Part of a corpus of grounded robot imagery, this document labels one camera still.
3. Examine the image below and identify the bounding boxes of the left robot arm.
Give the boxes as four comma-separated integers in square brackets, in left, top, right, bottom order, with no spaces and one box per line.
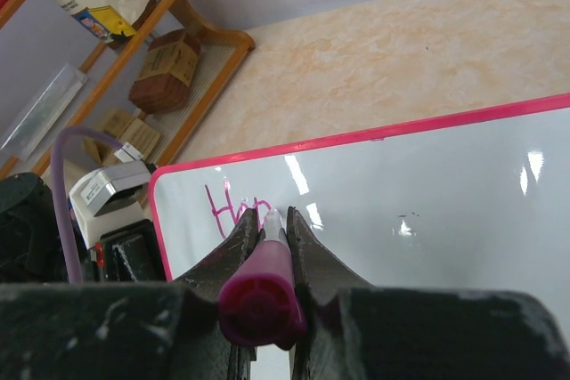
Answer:
[1,173,166,283]

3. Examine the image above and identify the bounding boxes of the orange wooden shelf rack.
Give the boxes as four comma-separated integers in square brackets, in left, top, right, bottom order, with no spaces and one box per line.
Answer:
[0,0,257,179]

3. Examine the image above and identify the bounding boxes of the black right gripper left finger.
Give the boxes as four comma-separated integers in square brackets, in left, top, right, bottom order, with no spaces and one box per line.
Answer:
[1,208,258,379]

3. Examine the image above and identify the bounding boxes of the pink capped marker pen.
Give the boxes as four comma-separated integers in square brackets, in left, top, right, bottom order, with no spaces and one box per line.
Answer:
[218,209,307,351]

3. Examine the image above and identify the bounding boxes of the brown wrapped package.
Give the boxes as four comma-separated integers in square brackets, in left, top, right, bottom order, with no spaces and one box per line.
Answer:
[128,29,201,115]

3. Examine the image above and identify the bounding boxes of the tan cardboard boxes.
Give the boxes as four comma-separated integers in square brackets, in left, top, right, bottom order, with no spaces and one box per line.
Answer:
[83,109,161,166]

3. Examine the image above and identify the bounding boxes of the pink framed whiteboard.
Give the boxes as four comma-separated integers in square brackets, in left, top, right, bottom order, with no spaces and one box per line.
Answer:
[148,93,570,380]

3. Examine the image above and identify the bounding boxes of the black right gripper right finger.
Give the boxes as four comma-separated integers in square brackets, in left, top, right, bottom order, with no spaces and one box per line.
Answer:
[286,207,569,379]

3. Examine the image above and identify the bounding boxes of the clear plastic sleeve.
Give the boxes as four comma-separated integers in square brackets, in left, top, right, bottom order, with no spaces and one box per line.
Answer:
[1,63,88,160]

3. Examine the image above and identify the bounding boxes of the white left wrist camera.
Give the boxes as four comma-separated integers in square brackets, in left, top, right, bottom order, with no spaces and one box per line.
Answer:
[69,160,151,249]

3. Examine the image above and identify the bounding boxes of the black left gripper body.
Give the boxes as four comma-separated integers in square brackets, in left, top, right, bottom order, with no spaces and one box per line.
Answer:
[88,219,166,282]

